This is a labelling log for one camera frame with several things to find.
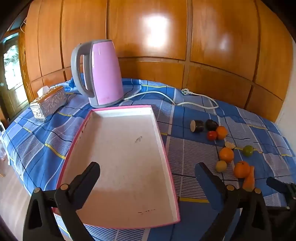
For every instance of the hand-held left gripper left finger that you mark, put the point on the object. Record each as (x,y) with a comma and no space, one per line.
(84,179)

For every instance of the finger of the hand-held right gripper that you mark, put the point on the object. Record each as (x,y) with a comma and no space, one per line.
(283,219)
(276,184)

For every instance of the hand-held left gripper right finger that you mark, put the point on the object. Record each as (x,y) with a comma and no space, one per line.
(208,183)

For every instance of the yellow-green lemon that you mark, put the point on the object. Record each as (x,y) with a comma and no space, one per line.
(221,166)

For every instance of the orange carrot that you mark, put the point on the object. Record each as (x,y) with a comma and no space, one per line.
(249,180)

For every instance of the medium orange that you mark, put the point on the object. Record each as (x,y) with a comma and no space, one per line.
(226,154)

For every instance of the large orange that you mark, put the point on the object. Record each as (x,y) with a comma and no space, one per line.
(241,169)

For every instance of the lemon slice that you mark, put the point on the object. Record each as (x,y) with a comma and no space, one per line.
(229,145)

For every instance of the green lime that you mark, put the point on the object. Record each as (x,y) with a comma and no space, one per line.
(247,150)

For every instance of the pink rimmed white tray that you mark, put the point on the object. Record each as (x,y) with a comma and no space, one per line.
(124,162)

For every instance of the red tomato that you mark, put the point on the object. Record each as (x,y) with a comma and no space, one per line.
(211,135)

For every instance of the small orange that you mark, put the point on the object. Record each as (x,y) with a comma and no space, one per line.
(222,132)

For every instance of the blue plaid bedsheet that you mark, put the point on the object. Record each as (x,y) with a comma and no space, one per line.
(192,150)

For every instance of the dark eggplant end piece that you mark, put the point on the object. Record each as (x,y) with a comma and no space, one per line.
(211,124)

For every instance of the silver embossed tissue box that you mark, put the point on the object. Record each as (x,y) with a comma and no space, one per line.
(49,103)

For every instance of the white tissue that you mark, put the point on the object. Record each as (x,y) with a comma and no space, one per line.
(42,90)

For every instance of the pink electric kettle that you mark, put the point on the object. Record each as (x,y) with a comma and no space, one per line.
(106,71)

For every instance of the wooden framed window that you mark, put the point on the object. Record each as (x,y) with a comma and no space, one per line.
(11,67)

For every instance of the wooden panelled wardrobe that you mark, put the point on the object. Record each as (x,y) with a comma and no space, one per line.
(208,34)

